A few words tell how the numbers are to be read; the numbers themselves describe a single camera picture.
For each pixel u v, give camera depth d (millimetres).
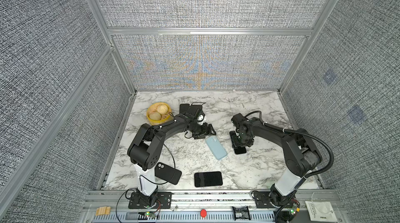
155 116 982
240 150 879
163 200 737
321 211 694
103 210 689
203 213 683
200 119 847
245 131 688
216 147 908
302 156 475
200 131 798
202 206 732
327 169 455
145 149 489
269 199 720
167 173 804
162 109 1009
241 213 688
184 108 1097
